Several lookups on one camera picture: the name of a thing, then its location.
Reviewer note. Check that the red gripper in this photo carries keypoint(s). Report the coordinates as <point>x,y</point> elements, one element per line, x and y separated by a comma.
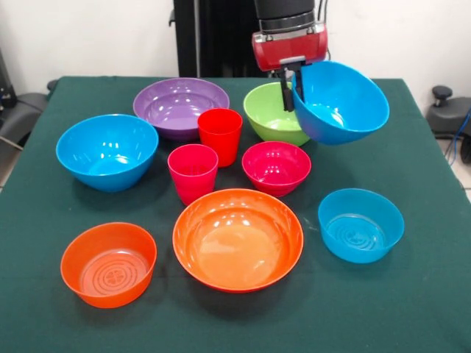
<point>290,48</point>

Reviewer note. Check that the large blue plastic bowl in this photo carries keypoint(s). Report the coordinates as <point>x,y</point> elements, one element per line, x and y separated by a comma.
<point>106,147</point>
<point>342,103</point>

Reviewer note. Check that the pink plastic bowl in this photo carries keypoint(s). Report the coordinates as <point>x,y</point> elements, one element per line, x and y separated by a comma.
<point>276,165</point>

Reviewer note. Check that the green plastic bowl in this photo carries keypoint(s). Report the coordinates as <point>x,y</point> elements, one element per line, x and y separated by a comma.
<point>265,114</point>

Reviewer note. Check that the red plastic cup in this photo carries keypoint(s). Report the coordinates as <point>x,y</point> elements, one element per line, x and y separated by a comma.
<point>221,136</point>

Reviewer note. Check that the purple plastic bowl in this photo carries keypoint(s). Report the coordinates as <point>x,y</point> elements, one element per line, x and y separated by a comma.
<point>165,110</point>

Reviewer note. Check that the pink plastic cup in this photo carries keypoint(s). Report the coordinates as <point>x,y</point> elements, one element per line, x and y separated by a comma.
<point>191,176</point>

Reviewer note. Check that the black stand base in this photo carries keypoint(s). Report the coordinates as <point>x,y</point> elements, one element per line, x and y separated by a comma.
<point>22,114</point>
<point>447,117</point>

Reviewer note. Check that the small blue flat-bottomed bowl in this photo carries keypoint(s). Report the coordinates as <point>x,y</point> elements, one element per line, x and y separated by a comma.
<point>360,228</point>

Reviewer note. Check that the large orange plastic bowl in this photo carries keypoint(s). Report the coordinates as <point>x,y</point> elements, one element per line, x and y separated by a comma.
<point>235,242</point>

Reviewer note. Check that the dark green tablecloth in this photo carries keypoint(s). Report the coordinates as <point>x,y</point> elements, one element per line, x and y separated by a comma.
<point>368,312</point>

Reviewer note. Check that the small orange flat-bottomed bowl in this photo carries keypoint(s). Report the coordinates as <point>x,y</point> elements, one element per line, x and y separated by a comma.
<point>110,264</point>

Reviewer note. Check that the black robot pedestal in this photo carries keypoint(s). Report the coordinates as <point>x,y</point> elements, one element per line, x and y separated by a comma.
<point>221,36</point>

